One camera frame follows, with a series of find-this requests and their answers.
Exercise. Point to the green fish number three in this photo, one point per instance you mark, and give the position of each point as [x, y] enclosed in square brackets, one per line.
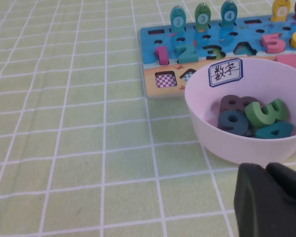
[202, 17]

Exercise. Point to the yellow fish number six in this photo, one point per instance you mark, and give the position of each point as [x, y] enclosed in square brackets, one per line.
[281, 11]

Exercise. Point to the teal number four piece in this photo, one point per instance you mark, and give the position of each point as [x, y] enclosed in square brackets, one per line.
[286, 127]

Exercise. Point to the dark blue number nine piece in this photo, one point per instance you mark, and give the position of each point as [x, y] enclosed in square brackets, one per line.
[223, 126]

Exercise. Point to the pink number five piece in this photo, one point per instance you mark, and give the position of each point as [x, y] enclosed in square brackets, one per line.
[277, 47]

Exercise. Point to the teal number two piece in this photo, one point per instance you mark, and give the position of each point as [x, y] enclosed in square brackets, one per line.
[187, 59]

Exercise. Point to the green checked tablecloth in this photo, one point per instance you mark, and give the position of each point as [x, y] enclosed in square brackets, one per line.
[64, 123]

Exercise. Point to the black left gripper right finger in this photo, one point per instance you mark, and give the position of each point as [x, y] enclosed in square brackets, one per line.
[291, 182]

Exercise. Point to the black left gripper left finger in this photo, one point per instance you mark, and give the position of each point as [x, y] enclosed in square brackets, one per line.
[261, 205]

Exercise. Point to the green number three piece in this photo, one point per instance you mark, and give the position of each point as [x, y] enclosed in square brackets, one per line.
[254, 113]

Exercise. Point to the brown number eight piece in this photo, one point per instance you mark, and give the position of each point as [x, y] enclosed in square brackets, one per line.
[227, 103]

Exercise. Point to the teal fish number four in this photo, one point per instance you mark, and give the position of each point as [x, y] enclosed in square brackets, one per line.
[229, 14]

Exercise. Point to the light blue fish number two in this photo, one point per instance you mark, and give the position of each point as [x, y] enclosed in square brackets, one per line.
[178, 18]

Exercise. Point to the magenta number one piece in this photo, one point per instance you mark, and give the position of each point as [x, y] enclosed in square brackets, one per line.
[162, 56]

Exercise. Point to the pink plastic bowl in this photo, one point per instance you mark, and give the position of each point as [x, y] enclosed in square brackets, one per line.
[236, 148]

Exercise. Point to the blue wooden puzzle board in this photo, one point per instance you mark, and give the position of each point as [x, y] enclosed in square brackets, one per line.
[150, 81]

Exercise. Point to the pink trapezoid piece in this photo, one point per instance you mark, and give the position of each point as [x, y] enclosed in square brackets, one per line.
[291, 60]

